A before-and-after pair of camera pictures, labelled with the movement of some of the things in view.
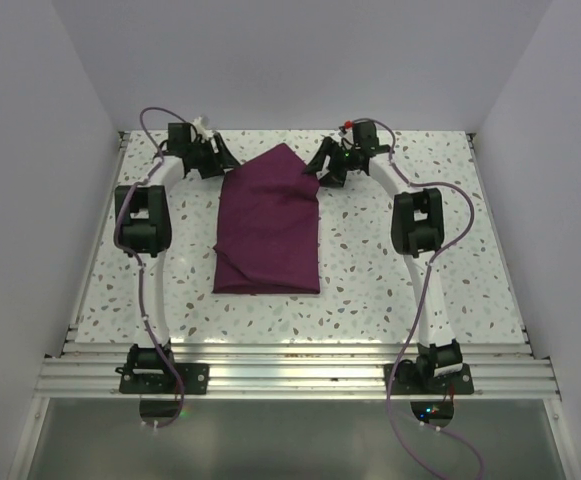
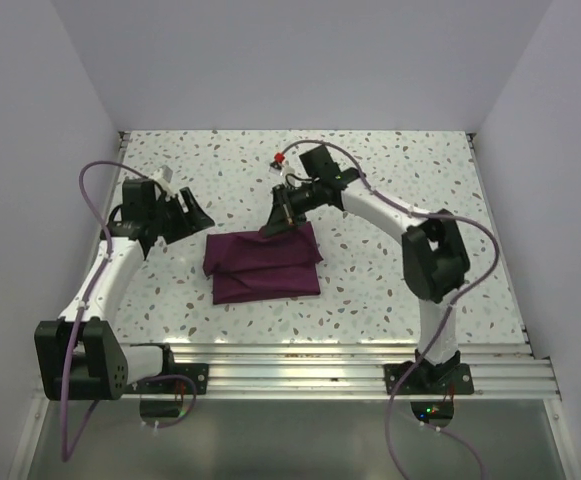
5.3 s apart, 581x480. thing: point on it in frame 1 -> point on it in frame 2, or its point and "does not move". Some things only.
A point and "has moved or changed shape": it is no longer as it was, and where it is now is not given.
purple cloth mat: (268, 225) has moved or changed shape
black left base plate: (195, 379) does not move
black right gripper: (334, 178) -> (280, 220)
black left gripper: (217, 160) -> (194, 215)
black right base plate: (456, 383) does not move
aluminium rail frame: (90, 370) does not move
